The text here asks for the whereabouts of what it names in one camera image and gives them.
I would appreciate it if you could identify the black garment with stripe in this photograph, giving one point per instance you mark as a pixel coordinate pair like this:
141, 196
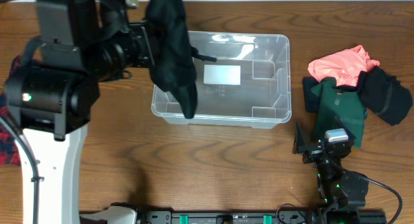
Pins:
384, 95

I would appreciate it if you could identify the pink garment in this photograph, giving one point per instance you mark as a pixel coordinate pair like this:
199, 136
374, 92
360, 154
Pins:
345, 66

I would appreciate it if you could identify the white label in bin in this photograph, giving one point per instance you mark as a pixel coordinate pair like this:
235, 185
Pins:
222, 74

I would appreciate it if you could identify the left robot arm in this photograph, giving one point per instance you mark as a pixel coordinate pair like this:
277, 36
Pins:
49, 97

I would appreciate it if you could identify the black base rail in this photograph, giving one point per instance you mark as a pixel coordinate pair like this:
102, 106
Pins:
288, 216

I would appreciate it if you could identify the clear plastic storage bin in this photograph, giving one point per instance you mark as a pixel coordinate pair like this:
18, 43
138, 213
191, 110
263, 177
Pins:
262, 100

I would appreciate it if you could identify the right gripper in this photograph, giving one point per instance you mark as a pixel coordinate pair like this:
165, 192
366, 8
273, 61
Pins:
300, 144

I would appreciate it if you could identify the dark navy garment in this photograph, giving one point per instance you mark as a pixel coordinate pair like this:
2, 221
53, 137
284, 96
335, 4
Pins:
310, 94

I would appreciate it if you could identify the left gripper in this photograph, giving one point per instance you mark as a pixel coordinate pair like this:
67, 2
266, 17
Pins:
145, 43

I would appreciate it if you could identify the dark green garment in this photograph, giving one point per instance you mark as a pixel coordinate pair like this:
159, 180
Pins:
341, 104

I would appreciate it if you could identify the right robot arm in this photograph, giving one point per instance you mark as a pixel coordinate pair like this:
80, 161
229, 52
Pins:
343, 192

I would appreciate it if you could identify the red navy plaid shirt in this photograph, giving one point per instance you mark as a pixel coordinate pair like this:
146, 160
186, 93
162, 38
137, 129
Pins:
9, 151

